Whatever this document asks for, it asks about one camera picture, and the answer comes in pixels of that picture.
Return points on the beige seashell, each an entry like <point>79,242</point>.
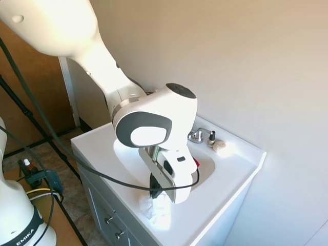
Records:
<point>221,145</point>

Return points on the grey vanity cabinet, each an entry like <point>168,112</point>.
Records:
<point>102,200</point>

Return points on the black tripod leg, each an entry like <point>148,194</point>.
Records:
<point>38,125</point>

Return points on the white tissue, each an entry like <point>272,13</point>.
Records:
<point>157,207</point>

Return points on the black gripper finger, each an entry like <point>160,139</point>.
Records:
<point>155,188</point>

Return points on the amber dropper bottle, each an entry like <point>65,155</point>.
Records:
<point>28,165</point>

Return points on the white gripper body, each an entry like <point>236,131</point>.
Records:
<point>183,194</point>

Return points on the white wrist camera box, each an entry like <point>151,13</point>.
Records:
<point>183,167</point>

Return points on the white bathroom sink vanity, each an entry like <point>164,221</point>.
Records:
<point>217,192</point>

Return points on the small black-topped bottle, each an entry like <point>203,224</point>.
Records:
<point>211,138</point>

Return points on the silver cabinet knob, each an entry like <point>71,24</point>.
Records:
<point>119,234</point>
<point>109,219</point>

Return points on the dark teal clamp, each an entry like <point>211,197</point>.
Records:
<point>55,180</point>

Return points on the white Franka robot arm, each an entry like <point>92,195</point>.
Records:
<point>77,51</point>

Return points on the white door frame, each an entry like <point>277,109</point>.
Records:
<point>69,89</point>

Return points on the brown wooden door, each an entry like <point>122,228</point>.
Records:
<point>25,97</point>

